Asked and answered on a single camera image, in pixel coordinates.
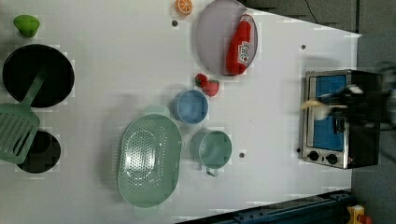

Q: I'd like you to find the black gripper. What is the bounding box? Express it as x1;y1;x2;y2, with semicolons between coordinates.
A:
320;85;389;122

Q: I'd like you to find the yellow peeled banana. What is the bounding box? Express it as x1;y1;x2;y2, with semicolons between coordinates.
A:
301;100;330;120

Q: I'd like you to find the black toaster oven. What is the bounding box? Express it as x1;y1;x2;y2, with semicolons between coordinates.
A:
302;70;382;169

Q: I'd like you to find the red ketchup bottle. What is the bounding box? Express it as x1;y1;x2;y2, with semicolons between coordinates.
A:
226;12;253;76

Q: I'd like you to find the light red strawberry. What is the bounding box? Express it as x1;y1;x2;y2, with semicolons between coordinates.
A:
203;80;219;97

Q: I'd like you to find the dark red strawberry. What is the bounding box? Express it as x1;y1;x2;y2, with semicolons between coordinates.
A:
194;74;208;88

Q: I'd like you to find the grey round plate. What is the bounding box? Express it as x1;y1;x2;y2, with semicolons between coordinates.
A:
195;0;258;76

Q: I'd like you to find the blue bowl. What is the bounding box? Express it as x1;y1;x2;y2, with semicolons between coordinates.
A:
173;90;209;125

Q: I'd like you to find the orange slice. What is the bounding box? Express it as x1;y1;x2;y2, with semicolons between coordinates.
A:
175;0;193;16

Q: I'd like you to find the green oval colander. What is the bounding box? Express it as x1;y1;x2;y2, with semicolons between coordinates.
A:
117;114;182;208

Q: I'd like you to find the black cylinder pot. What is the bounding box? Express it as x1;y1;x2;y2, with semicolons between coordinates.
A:
18;131;61;174

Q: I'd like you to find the black frying pan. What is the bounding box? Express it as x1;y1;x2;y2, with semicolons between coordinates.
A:
2;44;75;108

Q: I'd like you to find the green pear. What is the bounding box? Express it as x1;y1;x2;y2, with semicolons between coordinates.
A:
13;15;40;38

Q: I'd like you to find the green slotted spatula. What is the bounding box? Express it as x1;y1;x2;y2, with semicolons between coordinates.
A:
0;75;45;164

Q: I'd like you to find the blue metal frame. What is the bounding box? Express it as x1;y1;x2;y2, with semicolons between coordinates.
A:
178;190;357;224

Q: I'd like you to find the green cup with handle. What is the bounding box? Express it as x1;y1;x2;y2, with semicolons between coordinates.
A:
190;129;233;177

